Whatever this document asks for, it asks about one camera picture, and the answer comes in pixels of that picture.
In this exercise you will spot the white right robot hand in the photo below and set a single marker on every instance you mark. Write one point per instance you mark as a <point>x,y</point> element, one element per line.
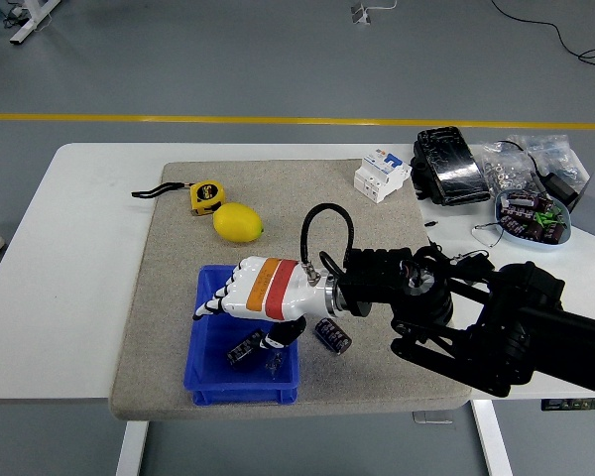
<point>273,290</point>

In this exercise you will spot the dark cylindrical battery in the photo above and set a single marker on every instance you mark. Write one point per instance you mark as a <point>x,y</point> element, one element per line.
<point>242,349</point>
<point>332,337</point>

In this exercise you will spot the blue plastic box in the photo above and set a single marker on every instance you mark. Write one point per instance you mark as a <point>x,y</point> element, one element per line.
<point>213,347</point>

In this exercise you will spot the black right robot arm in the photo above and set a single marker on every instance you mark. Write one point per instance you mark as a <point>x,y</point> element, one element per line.
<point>525,322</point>

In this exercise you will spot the small clear plastic bag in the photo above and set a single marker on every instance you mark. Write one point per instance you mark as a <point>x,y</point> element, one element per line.
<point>274,364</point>

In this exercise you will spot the yellow lemon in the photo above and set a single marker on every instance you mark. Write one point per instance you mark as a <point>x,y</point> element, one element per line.
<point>238,223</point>

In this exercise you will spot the grey-brown mat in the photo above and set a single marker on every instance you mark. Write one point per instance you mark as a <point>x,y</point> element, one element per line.
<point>327,223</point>

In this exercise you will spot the yellow tape measure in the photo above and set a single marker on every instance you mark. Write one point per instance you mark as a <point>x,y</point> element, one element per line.
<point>207,196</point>

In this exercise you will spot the white circuit breaker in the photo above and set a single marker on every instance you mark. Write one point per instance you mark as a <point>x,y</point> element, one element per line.
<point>377,178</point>

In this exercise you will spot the black case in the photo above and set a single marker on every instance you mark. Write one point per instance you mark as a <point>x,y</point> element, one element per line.
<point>419,171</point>

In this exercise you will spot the white table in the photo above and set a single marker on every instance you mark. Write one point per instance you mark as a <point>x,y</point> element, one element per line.
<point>79,297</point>

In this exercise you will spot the black cracked phone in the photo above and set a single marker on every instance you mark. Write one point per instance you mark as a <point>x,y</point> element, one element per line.
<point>453,158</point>

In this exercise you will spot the clear bag of nuts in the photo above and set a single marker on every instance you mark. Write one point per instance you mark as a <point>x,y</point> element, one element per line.
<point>501,171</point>

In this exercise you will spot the light blue bowl of batteries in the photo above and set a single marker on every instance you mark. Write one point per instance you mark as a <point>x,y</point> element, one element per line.
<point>525,223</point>

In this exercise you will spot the black power adapter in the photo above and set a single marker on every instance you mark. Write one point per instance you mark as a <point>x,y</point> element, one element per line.
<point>560,186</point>

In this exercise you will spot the clear bag of blue parts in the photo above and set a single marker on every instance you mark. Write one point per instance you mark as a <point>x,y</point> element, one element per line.
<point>550,149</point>

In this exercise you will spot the metal bracket under table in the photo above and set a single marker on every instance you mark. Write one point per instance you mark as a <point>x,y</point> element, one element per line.
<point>431,419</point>

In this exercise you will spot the silver floor bracket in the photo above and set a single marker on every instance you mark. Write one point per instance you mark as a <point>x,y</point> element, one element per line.
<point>360,14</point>

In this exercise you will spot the white stand frame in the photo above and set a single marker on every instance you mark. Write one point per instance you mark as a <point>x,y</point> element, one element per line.
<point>27,22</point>

